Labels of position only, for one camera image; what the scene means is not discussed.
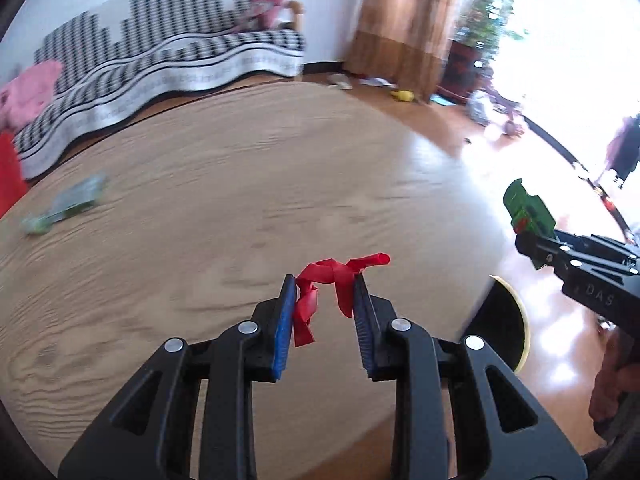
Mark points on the clothes drying rack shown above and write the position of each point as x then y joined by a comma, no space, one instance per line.
620,177

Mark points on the white plastic bag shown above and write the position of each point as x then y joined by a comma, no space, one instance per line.
480,108

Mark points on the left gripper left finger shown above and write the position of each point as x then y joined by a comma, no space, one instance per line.
146,430

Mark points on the black gold-rimmed trash bin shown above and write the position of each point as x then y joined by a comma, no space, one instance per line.
501,321

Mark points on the potted green plant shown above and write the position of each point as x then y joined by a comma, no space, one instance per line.
479,27

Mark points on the yellow toy on floor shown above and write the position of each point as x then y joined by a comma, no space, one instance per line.
405,96

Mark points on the green white carton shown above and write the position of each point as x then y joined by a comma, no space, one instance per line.
531,222

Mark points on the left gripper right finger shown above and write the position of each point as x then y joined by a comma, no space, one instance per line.
457,401

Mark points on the pink jacket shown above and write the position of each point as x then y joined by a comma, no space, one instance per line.
28,94

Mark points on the pink cartoon cushion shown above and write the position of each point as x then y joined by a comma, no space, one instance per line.
270,15

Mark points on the round wooden table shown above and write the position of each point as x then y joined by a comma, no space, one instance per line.
206,208

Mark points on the pink toy stroller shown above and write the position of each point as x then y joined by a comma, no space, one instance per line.
509,108

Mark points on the black white striped sofa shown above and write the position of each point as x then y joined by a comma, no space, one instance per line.
124,54

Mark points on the brown curtain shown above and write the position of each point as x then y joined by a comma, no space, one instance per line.
406,42

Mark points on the right hand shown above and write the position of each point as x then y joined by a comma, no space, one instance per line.
617,386

